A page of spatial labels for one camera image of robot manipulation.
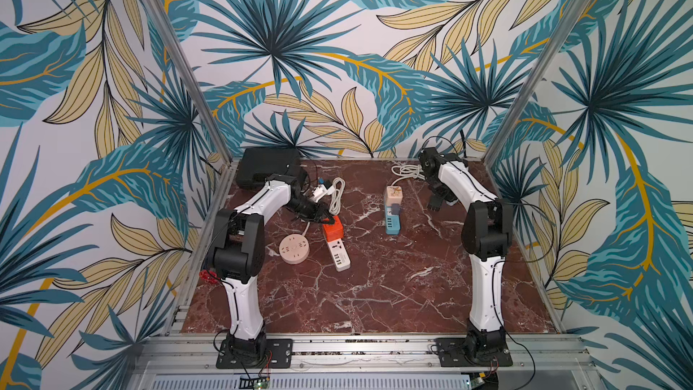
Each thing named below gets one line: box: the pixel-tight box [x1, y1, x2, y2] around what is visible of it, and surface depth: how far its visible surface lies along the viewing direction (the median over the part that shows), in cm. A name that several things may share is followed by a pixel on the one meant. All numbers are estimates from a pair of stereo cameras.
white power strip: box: [326, 238, 352, 272], surface depth 91 cm
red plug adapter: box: [323, 214, 344, 242], surface depth 91 cm
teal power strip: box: [385, 205, 401, 236], surface depth 99 cm
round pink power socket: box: [278, 233, 310, 265], surface depth 92 cm
